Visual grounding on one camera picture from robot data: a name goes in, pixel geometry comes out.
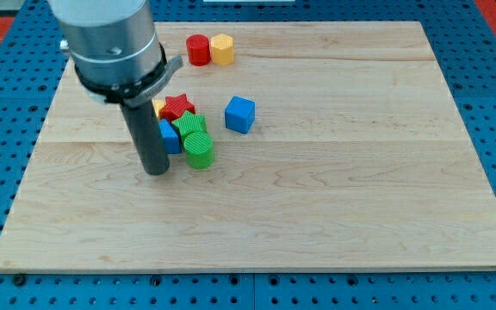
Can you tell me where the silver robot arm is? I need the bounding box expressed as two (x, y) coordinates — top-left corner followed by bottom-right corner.
(48, 0), (183, 108)

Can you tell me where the blue cube block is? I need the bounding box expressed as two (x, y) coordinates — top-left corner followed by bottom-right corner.
(224, 96), (256, 134)

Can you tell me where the green cylinder block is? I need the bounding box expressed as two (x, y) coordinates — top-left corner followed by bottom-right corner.
(183, 132), (214, 170)

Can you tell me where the green star block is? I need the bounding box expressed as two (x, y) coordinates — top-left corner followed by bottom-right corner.
(171, 111), (207, 141)

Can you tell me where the small blue block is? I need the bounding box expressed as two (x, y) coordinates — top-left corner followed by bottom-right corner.
(159, 119), (182, 154)

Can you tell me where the red star block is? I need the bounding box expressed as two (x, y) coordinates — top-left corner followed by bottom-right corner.
(158, 94), (195, 122)

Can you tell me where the wooden board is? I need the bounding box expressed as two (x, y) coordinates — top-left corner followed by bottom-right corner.
(0, 22), (496, 274)

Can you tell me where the small yellow block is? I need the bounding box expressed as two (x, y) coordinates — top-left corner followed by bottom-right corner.
(152, 99), (166, 120)

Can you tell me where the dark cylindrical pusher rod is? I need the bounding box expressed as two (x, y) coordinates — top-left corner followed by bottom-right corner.
(120, 102), (170, 176)

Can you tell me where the yellow hexagon block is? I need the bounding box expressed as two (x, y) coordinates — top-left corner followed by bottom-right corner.
(210, 34), (234, 65)

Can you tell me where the red cylinder block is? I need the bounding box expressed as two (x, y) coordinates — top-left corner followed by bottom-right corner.
(185, 34), (211, 66)

